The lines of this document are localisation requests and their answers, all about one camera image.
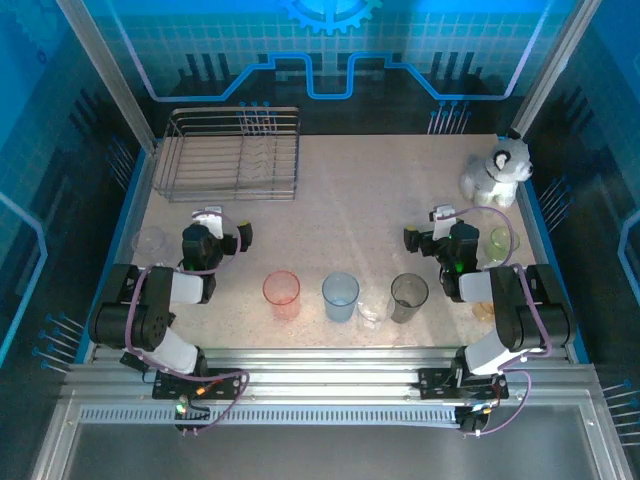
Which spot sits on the clear plastic cup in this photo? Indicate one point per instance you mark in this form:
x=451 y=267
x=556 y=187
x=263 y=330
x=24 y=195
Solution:
x=150 y=242
x=372 y=315

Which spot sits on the smoke grey plastic cup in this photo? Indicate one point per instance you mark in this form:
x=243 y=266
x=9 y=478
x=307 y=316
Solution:
x=407 y=300

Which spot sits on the red translucent plastic cup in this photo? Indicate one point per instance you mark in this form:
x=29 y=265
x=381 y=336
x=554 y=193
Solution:
x=282 y=300

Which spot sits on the blue translucent plastic cup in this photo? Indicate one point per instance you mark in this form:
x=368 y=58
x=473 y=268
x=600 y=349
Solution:
x=340 y=300

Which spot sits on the green translucent plastic cup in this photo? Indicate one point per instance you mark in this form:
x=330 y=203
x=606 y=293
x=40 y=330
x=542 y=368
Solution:
x=502 y=245

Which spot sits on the amber translucent plastic cup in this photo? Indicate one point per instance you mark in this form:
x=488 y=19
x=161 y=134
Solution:
x=482 y=311

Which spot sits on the grey white plush dog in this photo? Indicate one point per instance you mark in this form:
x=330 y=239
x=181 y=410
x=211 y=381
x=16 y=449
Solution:
x=495 y=175

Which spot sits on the steel bench panel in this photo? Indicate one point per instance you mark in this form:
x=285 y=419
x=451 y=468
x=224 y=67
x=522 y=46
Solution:
x=320 y=455

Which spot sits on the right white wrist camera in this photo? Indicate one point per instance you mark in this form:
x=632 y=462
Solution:
x=442 y=225

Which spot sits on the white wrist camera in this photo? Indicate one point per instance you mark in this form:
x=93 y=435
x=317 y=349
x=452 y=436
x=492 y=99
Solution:
x=212 y=222
x=442 y=225

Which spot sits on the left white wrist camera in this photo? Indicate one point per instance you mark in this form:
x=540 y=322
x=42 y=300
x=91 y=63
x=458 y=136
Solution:
x=212 y=222

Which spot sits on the aluminium side rail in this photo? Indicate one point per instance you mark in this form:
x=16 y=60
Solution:
x=137 y=200

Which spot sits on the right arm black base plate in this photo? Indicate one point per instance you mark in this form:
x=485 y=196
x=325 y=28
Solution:
x=432 y=385

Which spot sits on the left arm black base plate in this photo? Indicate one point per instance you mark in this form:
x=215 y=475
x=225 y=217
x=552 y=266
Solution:
x=167 y=387

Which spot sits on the aluminium frame cross rail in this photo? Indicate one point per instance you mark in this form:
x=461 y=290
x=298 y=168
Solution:
x=325 y=370

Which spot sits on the aluminium frame post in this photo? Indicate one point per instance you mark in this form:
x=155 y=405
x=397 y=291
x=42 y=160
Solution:
x=550 y=70
x=107 y=75

